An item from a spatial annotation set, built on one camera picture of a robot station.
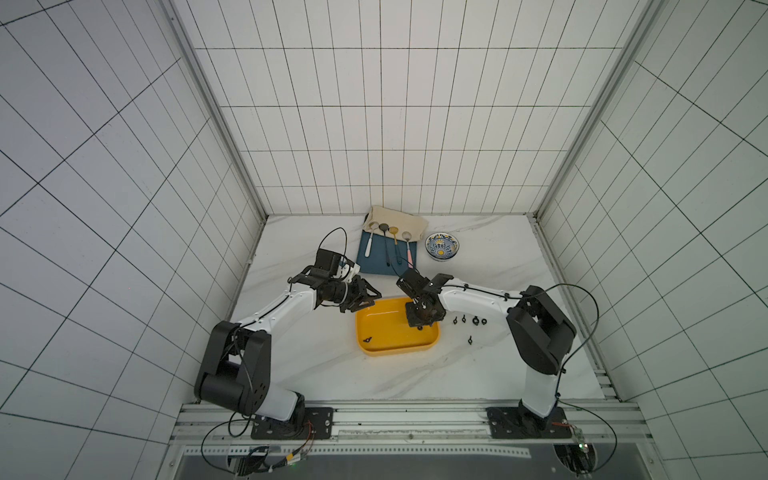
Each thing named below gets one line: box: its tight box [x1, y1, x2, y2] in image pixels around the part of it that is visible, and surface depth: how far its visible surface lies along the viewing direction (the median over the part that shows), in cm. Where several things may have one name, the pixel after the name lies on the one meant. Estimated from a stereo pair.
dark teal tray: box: [356, 230, 417, 276], surface depth 109 cm
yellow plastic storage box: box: [355, 297, 441, 356], surface depth 89 cm
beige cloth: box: [362, 205, 429, 242], surface depth 120 cm
